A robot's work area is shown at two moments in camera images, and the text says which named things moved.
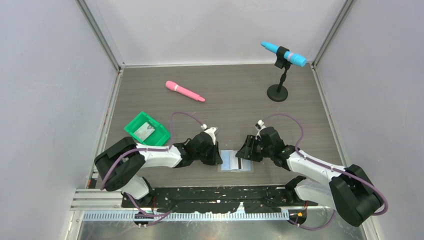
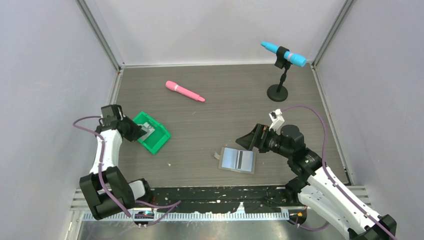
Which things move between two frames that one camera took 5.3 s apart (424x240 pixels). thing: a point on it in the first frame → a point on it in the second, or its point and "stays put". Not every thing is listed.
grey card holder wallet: [230, 163] stays put
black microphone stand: [279, 92] stays put
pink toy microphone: [173, 86] stays put
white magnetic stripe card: [245, 164] → [148, 131]
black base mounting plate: [213, 199] stays put
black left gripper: [215, 158] → [137, 132]
